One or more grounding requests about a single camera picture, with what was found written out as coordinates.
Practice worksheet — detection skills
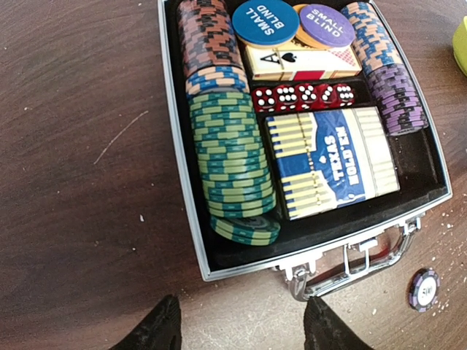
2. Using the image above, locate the red die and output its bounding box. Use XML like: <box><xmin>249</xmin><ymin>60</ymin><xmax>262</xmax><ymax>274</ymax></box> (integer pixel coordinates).
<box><xmin>274</xmin><ymin>85</ymin><xmax>298</xmax><ymax>112</ymax></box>
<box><xmin>317</xmin><ymin>84</ymin><xmax>338</xmax><ymax>109</ymax></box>
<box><xmin>333</xmin><ymin>84</ymin><xmax>355</xmax><ymax>106</ymax></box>
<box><xmin>251</xmin><ymin>87</ymin><xmax>277</xmax><ymax>113</ymax></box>
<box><xmin>296</xmin><ymin>83</ymin><xmax>317</xmax><ymax>110</ymax></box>

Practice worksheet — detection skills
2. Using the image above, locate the blue peach chip stack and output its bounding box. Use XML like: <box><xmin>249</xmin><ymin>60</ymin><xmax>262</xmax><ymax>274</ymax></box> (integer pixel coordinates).
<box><xmin>340</xmin><ymin>1</ymin><xmax>403</xmax><ymax>75</ymax></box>

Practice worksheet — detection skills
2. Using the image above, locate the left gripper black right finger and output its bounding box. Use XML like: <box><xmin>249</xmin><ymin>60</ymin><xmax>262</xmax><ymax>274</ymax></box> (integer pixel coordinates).
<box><xmin>304</xmin><ymin>297</ymin><xmax>372</xmax><ymax>350</ymax></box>

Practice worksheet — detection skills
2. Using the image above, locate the blue gold card box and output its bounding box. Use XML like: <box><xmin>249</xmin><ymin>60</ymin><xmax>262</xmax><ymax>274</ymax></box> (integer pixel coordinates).
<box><xmin>265</xmin><ymin>106</ymin><xmax>400</xmax><ymax>220</ymax></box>

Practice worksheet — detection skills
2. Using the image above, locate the green yellow chip stack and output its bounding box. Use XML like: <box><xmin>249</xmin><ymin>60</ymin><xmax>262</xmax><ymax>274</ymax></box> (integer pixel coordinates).
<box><xmin>189</xmin><ymin>92</ymin><xmax>281</xmax><ymax>246</ymax></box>

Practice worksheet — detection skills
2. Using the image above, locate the orange dealer button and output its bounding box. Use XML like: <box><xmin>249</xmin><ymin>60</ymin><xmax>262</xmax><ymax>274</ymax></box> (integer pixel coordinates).
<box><xmin>293</xmin><ymin>4</ymin><xmax>331</xmax><ymax>50</ymax></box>

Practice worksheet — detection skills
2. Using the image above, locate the purple black chip stack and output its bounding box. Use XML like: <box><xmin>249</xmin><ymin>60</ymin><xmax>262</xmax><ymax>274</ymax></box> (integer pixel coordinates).
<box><xmin>367</xmin><ymin>63</ymin><xmax>428</xmax><ymax>136</ymax></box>

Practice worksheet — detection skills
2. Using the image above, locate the purple 500 poker chip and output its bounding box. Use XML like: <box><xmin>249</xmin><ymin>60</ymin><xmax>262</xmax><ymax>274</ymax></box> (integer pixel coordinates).
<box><xmin>408</xmin><ymin>268</ymin><xmax>440</xmax><ymax>313</ymax></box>

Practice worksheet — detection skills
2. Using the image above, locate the brown black chip stack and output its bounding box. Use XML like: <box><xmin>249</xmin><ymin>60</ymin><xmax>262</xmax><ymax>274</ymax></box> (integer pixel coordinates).
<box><xmin>177</xmin><ymin>1</ymin><xmax>243</xmax><ymax>77</ymax></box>

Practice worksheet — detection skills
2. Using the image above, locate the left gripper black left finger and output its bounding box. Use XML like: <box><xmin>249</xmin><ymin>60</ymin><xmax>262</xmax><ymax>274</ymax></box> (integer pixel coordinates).
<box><xmin>110</xmin><ymin>295</ymin><xmax>182</xmax><ymax>350</ymax></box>

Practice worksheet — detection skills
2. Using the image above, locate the blue small blind button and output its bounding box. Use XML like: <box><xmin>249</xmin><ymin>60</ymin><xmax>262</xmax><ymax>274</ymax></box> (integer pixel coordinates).
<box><xmin>231</xmin><ymin>0</ymin><xmax>300</xmax><ymax>47</ymax></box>

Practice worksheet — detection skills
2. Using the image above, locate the aluminium poker case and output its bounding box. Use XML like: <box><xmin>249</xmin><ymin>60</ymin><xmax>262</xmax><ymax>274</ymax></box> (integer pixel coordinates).
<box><xmin>158</xmin><ymin>1</ymin><xmax>452</xmax><ymax>301</ymax></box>

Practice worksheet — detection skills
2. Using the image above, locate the playing card deck box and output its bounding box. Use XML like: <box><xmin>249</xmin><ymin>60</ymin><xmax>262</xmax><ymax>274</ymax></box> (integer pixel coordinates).
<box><xmin>244</xmin><ymin>41</ymin><xmax>362</xmax><ymax>82</ymax></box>

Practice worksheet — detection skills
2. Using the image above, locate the green bowl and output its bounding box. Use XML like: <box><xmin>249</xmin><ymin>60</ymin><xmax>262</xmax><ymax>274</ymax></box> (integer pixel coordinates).
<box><xmin>452</xmin><ymin>16</ymin><xmax>467</xmax><ymax>76</ymax></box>

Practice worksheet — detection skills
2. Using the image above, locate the purple small blind button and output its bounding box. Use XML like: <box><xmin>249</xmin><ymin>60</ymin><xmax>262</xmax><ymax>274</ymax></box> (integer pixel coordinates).
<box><xmin>299</xmin><ymin>4</ymin><xmax>355</xmax><ymax>48</ymax></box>

